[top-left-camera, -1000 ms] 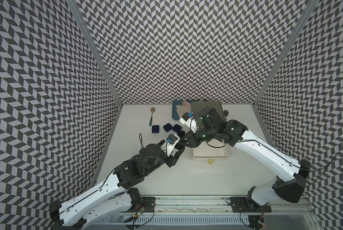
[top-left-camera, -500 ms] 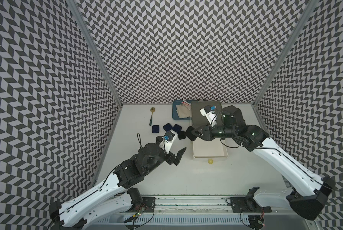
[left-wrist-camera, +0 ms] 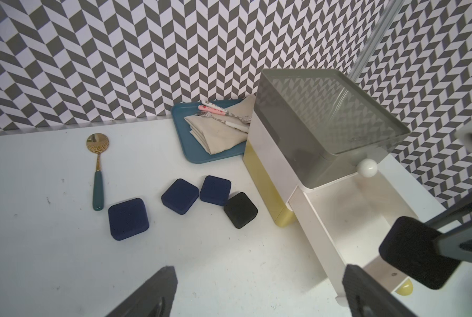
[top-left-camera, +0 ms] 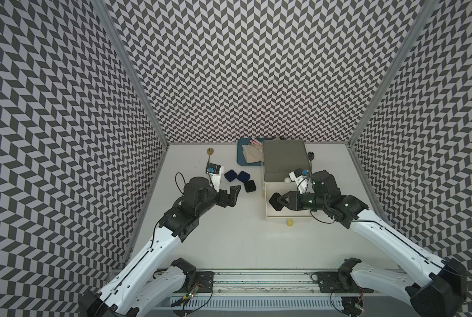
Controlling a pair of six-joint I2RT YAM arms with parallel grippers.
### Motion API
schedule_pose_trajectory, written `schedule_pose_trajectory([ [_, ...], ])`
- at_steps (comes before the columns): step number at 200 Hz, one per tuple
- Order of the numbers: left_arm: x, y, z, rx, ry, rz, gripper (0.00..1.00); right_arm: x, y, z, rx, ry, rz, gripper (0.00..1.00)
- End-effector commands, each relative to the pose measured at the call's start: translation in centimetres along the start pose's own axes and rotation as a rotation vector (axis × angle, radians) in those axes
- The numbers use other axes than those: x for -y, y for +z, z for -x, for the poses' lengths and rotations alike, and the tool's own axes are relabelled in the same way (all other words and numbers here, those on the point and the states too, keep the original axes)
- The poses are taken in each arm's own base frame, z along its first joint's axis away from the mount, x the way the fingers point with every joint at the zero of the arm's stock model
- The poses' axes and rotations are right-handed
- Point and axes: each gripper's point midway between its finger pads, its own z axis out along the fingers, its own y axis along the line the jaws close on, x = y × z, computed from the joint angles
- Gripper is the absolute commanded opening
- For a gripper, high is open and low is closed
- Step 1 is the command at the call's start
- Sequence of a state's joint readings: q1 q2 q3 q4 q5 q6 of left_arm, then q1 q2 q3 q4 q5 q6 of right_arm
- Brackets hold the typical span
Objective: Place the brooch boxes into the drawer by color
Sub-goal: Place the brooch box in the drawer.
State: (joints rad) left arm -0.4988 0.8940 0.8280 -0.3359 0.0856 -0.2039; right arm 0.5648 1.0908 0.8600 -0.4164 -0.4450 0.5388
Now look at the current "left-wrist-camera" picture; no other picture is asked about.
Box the pink handled spoon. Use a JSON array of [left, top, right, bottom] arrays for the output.
[[198, 101, 251, 124]]

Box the navy brooch box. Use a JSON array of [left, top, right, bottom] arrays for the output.
[[161, 178, 200, 215], [199, 175, 232, 206], [108, 198, 150, 241]]

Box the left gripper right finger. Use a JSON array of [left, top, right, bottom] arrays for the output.
[[342, 264, 416, 317]]

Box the navy brooch box middle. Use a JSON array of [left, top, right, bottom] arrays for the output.
[[161, 178, 200, 215]]

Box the white handled fork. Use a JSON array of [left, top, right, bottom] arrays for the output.
[[196, 112, 249, 133]]

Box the blue tray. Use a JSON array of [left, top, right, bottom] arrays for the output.
[[171, 102, 245, 164]]

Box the beige folded napkin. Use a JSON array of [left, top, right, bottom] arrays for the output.
[[185, 114, 249, 155]]

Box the three-drawer storage cabinet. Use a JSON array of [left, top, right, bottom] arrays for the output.
[[243, 69, 443, 306]]

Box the navy brooch box right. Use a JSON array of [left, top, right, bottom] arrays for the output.
[[199, 175, 232, 206]]

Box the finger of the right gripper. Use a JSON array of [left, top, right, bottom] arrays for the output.
[[435, 221, 472, 263], [425, 192, 472, 229]]

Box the navy brooch box left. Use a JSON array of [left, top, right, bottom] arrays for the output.
[[108, 198, 150, 241]]

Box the black brooch box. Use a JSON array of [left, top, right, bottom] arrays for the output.
[[224, 192, 258, 229], [379, 216, 460, 290]]

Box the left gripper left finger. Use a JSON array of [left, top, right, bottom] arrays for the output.
[[107, 266, 178, 316]]

